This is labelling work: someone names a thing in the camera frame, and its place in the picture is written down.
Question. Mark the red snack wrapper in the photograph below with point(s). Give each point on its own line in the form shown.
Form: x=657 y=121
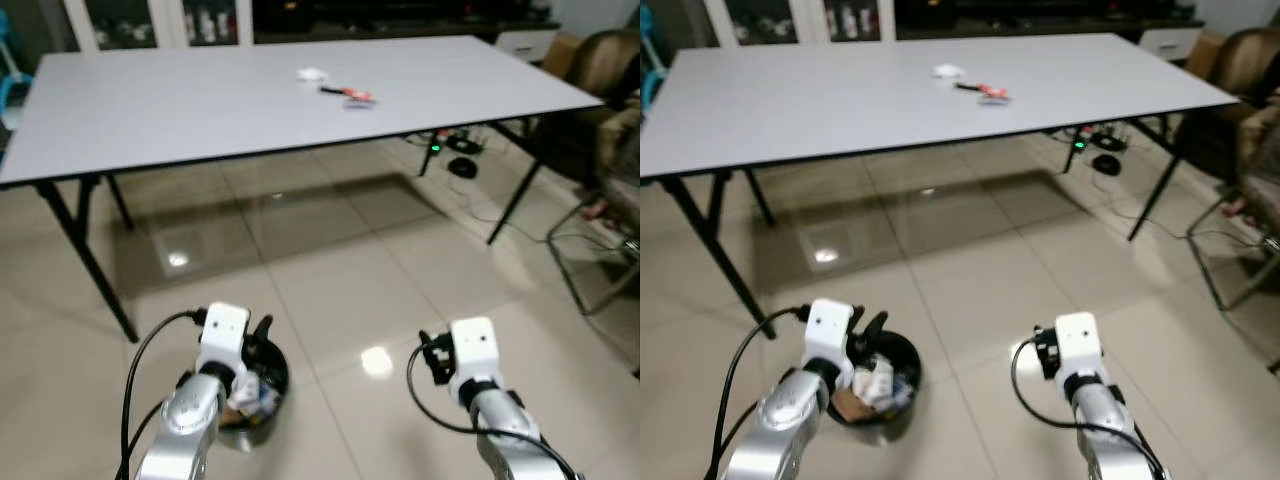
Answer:
x=358 y=95
x=994 y=92

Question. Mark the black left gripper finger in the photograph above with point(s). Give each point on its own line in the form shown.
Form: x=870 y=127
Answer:
x=858 y=322
x=878 y=328
x=264 y=330

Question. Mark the brown cardboard box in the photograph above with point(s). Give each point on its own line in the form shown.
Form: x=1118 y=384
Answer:
x=560 y=55
x=1205 y=50

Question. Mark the black power strip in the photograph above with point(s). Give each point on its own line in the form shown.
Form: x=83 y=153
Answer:
x=1098 y=138
x=455 y=143

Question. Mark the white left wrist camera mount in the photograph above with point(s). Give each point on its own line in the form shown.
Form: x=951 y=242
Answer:
x=830 y=330
x=222 y=335

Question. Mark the black round floor device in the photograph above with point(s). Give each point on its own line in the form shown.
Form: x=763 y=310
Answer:
x=1106 y=164
x=462 y=167

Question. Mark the brown leather office chair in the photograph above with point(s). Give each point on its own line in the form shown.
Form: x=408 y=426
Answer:
x=1240 y=65
x=600 y=65

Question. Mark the white glass door cabinet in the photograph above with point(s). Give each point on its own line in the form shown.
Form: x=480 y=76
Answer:
x=170 y=20
x=812 y=20

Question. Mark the black round rubbish bin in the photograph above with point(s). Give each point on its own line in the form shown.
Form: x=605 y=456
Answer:
x=908 y=365
x=279 y=375

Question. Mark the grey folding table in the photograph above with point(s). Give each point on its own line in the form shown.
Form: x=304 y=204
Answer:
x=250 y=100
x=900 y=100

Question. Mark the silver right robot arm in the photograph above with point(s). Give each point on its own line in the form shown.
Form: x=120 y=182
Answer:
x=1105 y=425
x=505 y=432

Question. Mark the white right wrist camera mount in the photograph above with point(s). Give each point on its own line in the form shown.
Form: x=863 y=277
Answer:
x=1078 y=345
x=473 y=350

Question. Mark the dark TV stand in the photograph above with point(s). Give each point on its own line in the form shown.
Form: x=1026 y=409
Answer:
x=400 y=28
x=1040 y=25

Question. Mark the brown chair with metal frame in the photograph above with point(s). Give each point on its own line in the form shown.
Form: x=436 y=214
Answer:
x=1262 y=140
x=620 y=150

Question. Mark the crumpled white tissue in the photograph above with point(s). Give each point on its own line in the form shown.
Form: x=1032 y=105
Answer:
x=949 y=71
x=312 y=73

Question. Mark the brown cardboard scrap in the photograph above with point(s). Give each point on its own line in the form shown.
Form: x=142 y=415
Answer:
x=850 y=405
x=232 y=415

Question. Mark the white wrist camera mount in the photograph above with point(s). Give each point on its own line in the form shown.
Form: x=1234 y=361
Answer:
x=830 y=330
x=1078 y=345
x=222 y=335
x=473 y=350

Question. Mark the crumpled white paper trash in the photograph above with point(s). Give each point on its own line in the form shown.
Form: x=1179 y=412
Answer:
x=252 y=395
x=875 y=385

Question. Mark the blue plastic child chair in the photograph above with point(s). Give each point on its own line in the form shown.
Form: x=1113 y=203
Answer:
x=8 y=90
x=650 y=80

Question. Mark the small white drawer front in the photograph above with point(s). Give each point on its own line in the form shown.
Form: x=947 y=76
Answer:
x=1170 y=42
x=527 y=45

